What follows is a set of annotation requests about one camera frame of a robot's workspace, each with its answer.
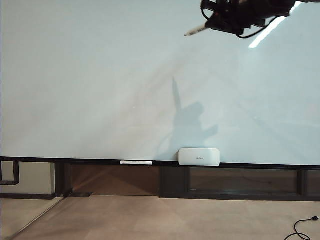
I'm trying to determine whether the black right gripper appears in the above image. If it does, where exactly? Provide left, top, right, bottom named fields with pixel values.
left=204, top=0, right=267, bottom=36

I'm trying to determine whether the white marker with orange label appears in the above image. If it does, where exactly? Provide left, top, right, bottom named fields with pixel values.
left=184, top=23, right=210, bottom=37

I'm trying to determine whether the white glass whiteboard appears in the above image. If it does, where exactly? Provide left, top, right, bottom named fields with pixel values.
left=0, top=0, right=320, bottom=171

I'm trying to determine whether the white whiteboard eraser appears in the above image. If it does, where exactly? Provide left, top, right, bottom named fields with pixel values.
left=178, top=147, right=221, bottom=167

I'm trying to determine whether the black pen tray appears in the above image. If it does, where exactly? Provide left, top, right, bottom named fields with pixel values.
left=68, top=158, right=255, bottom=171

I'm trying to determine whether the white marker with black cap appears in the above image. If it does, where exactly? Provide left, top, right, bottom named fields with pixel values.
left=119, top=160, right=153, bottom=165

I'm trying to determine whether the black floor plate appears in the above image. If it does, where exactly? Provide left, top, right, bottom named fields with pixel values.
left=71, top=191, right=93, bottom=198

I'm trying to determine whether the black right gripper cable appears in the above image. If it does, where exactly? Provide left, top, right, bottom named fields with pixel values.
left=199, top=0, right=280, bottom=40

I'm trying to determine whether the dark wood wall panel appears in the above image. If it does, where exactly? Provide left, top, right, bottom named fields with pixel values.
left=54, top=161, right=320, bottom=201

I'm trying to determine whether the black floor cable with plug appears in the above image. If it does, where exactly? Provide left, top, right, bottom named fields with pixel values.
left=283, top=215, right=320, bottom=240

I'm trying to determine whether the black pipe frame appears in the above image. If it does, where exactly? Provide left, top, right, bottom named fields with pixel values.
left=0, top=160, right=20, bottom=186

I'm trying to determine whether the thin silver floor rail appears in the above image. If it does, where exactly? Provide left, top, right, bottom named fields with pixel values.
left=12, top=196, right=65, bottom=238

